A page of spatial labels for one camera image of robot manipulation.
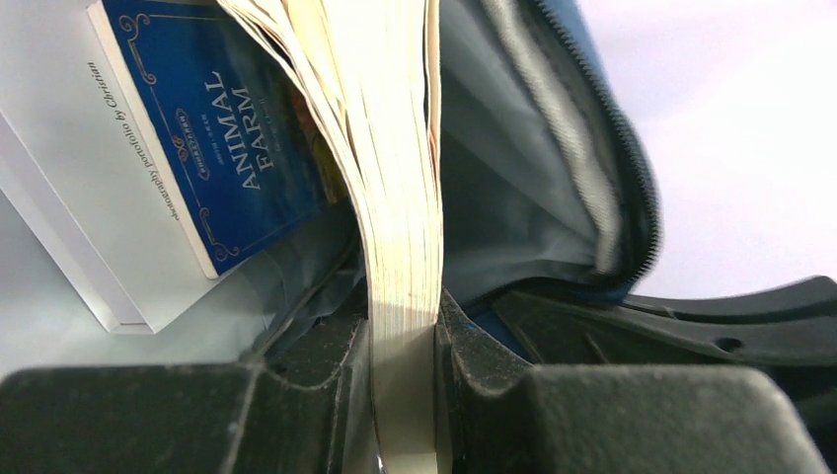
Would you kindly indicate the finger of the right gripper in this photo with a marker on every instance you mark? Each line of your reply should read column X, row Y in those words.
column 788, row 332

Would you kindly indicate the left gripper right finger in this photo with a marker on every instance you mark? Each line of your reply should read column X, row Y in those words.
column 501, row 414

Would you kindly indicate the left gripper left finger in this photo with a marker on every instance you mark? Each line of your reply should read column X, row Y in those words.
column 303, row 413

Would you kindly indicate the navy blue student backpack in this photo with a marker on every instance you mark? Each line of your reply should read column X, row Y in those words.
column 541, row 176

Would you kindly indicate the blue Animal Farm book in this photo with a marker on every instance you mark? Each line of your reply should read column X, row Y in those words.
column 229, row 135

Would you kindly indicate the Nineteen Eighty-Four book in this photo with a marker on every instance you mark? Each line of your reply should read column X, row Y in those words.
column 369, row 72

